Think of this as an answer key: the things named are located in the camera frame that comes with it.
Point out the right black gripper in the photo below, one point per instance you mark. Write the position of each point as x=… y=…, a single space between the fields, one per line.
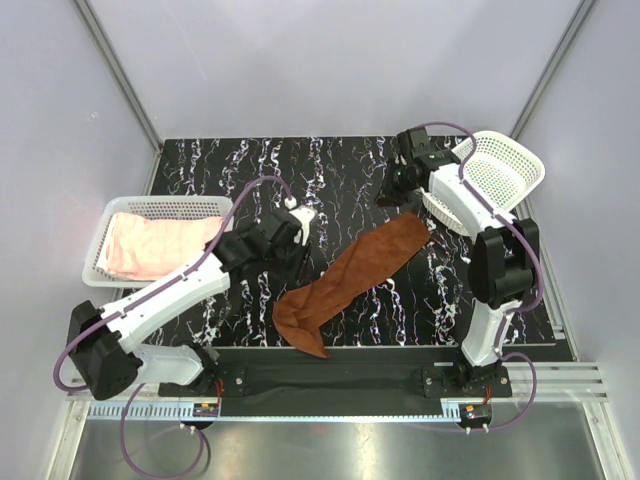
x=389 y=196

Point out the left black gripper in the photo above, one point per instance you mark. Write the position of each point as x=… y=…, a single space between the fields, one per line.
x=293 y=274

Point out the brown towel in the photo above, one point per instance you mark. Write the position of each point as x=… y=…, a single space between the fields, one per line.
x=372 y=259

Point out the pink towel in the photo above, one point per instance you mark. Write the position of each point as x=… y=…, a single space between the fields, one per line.
x=141 y=249

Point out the white towel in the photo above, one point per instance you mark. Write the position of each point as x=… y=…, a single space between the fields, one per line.
x=102 y=265

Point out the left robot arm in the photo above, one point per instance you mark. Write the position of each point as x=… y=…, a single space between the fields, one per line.
x=108 y=345

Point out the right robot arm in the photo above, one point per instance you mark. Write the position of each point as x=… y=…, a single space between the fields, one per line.
x=472 y=188

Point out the right white plastic basket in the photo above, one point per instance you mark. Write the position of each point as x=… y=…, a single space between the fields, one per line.
x=502 y=169

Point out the white plastic basket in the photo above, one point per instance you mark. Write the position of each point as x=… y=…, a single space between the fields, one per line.
x=502 y=169
x=152 y=208

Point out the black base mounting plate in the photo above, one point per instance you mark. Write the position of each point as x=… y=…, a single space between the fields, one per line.
x=429 y=371

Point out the left white plastic basket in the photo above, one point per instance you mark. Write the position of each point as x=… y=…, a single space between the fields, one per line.
x=152 y=208

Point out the left small circuit board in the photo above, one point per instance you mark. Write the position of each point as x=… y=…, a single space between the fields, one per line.
x=206 y=409

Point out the small circuit board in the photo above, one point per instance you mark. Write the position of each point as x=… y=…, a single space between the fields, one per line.
x=477 y=411
x=206 y=409

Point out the right small circuit board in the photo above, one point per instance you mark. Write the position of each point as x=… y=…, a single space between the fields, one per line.
x=477 y=411

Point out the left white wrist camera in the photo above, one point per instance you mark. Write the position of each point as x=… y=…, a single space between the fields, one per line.
x=306 y=216

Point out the white slotted cable duct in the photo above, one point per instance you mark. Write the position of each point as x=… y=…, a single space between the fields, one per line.
x=161 y=411

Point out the right aluminium frame post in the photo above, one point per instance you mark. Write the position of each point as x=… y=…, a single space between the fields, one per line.
x=571 y=31

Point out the aluminium frame post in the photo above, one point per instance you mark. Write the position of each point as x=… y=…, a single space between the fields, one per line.
x=99 y=36
x=571 y=31

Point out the left aluminium frame post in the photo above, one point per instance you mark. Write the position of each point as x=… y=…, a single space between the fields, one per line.
x=99 y=36

